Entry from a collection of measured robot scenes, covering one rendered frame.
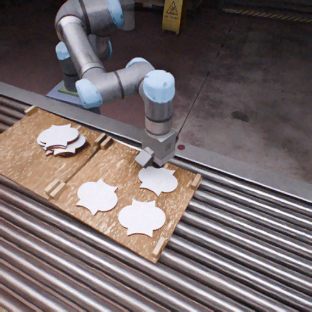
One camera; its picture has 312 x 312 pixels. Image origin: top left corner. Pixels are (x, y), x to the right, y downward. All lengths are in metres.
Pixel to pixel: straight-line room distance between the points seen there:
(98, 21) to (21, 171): 0.60
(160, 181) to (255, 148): 1.70
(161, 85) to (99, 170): 0.47
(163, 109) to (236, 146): 1.85
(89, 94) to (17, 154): 0.54
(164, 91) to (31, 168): 0.63
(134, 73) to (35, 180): 0.54
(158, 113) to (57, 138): 0.50
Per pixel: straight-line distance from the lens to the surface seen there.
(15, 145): 1.17
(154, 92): 0.61
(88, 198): 0.88
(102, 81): 0.68
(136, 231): 0.79
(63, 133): 1.05
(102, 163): 0.98
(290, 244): 0.91
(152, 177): 0.90
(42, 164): 1.05
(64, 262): 0.83
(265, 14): 5.39
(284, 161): 2.48
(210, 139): 2.46
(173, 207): 0.85
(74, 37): 0.86
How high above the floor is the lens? 1.66
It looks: 48 degrees down
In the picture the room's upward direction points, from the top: straight up
